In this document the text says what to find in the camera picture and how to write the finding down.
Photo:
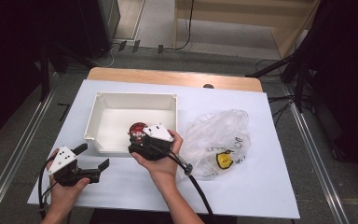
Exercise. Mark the person's right hand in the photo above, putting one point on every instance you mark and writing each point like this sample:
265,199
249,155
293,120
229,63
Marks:
164,165

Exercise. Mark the wooden table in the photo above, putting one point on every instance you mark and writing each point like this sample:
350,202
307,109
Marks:
167,77

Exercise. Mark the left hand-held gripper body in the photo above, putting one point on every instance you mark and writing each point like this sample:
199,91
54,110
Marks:
62,158

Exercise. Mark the clear plastic bag yellow face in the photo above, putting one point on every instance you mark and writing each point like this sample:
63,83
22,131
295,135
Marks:
217,140

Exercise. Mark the black tripod stand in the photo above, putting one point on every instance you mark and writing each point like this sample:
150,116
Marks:
295,68

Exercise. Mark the metal floor rail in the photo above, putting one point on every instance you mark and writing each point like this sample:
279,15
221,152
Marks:
12,158
315,152

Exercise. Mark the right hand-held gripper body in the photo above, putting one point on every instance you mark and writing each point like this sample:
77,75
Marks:
154,141

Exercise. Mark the dark curtain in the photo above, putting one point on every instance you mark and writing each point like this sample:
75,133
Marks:
9,62
348,77

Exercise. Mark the dark cabinet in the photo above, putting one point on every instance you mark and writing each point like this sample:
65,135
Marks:
108,15

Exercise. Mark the black metal stand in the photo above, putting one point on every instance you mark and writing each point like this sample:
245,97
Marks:
44,74

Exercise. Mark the white plastic bin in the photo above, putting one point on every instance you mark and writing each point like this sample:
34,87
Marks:
118,124

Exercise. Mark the light wooden furniture frame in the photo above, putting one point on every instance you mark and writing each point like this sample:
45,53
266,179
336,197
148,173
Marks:
230,14

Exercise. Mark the white table sheet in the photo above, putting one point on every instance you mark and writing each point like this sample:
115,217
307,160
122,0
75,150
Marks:
136,186

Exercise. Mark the person's left hand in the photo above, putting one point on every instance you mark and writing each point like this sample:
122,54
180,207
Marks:
63,196

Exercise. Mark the red round packaged item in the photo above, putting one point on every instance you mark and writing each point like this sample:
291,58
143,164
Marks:
137,127

